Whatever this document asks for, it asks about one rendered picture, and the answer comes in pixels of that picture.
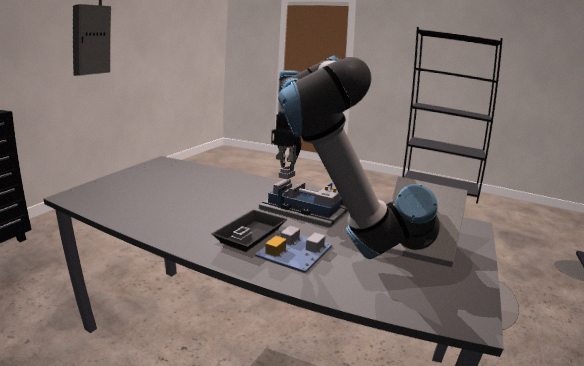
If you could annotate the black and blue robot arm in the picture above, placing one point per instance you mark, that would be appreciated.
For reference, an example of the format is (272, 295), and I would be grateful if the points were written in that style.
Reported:
(314, 105)

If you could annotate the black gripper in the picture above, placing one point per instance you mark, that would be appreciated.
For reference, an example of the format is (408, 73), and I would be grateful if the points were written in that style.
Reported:
(283, 140)

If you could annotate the orange block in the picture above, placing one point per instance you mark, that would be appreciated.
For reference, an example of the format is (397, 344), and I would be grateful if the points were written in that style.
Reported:
(275, 246)

